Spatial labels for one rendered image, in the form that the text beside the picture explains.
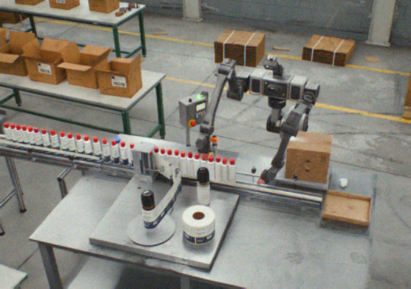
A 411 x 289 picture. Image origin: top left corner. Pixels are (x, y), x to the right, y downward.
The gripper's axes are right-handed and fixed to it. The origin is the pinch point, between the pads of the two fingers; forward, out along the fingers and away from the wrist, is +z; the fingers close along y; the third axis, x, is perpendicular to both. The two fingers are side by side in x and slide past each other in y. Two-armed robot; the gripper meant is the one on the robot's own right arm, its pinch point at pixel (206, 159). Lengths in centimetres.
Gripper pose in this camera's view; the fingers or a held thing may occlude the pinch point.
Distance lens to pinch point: 338.4
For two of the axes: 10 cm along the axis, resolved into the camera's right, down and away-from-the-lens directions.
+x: 3.1, -4.9, 8.2
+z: 0.2, 8.6, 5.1
